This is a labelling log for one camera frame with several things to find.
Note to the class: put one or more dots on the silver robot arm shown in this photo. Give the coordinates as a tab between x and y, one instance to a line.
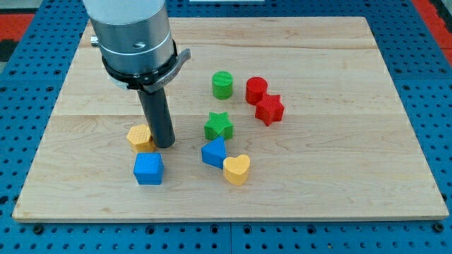
134	35

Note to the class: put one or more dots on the yellow heart block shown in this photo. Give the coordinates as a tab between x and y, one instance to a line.
236	169

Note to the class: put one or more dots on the wooden board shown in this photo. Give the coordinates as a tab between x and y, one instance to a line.
343	151

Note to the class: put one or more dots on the green star block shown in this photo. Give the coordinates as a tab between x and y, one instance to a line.
218	125

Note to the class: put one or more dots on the blue triangle block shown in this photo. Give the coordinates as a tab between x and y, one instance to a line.
214	152

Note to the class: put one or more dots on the red star block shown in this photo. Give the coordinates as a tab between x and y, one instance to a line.
269	109

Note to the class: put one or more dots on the green cylinder block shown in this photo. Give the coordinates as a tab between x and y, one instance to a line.
222	82

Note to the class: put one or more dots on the red cylinder block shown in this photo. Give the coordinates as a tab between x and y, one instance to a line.
255	88

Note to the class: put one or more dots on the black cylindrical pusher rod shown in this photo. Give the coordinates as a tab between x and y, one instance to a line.
157	115

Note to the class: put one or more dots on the yellow hexagon block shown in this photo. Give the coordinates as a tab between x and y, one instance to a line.
140	139

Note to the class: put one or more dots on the blue cube block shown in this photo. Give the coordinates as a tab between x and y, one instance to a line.
148	168

